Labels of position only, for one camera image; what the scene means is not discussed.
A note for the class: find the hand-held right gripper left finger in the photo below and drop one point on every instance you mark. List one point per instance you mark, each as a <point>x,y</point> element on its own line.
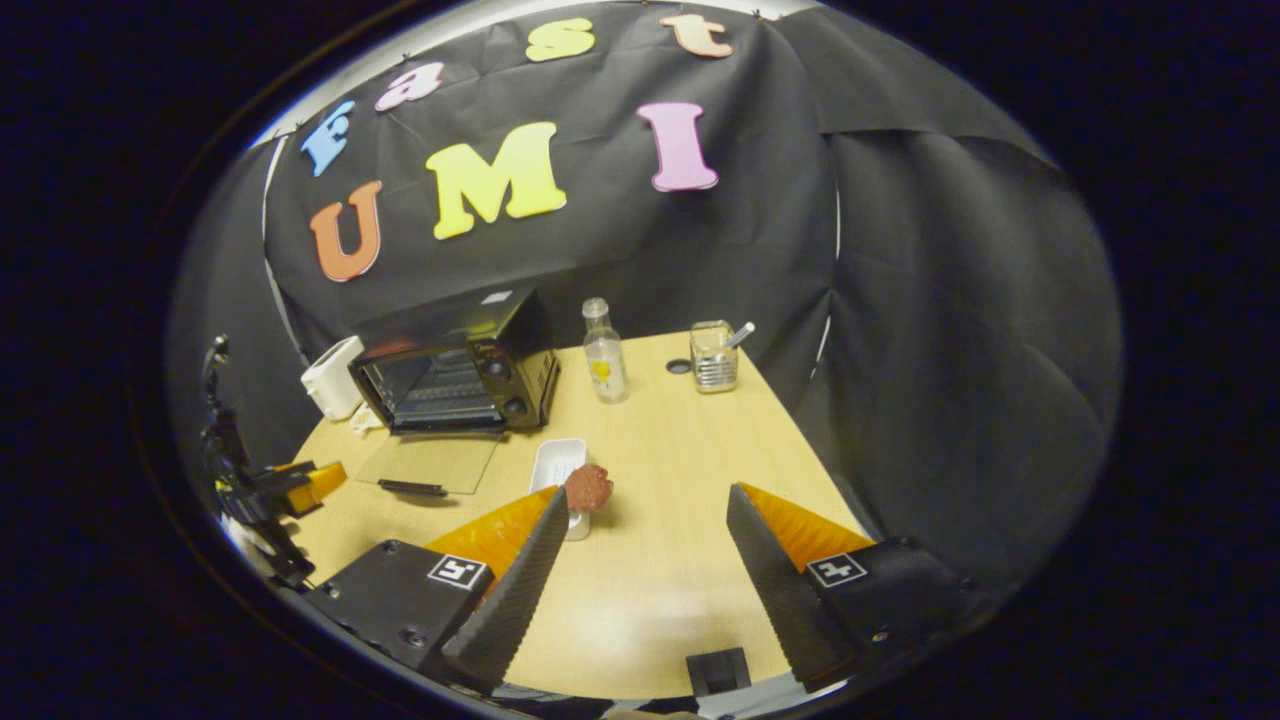
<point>520,590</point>

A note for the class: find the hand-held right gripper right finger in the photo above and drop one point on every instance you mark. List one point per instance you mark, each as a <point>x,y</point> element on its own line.
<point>780,590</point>

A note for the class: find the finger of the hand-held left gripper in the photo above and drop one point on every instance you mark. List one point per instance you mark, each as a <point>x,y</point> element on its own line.
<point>320,485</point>

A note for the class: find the brown meat piece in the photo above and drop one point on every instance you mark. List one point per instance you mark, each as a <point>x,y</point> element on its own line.
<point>588,487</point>

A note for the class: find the black electric oven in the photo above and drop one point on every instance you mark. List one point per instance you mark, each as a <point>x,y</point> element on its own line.
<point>520,350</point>

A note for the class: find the small patterned packet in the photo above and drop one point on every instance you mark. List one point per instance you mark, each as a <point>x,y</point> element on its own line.
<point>362,420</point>

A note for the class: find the small black block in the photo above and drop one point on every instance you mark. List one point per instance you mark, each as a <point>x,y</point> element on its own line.
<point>718,672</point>

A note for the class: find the white toaster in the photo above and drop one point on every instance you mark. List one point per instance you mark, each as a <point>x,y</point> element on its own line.
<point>330,380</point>

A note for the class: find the white rectangular tray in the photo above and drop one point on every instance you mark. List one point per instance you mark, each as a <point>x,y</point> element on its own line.
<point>557,462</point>

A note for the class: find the clear glass jar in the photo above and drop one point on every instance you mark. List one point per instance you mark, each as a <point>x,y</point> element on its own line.
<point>713,365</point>

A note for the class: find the clear glass bottle yellow label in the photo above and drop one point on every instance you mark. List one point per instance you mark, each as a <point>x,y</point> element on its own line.
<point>606,365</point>

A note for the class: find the black backdrop cloth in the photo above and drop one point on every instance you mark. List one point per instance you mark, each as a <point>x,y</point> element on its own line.
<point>900,300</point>

